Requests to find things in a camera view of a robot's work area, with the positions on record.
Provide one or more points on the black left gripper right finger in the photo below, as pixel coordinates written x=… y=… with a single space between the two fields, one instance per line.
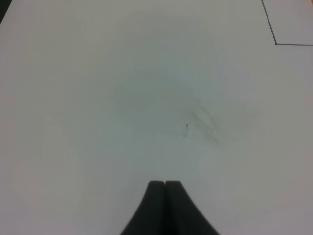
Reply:
x=182 y=217

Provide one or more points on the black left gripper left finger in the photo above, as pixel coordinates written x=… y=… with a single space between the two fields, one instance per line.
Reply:
x=148 y=218

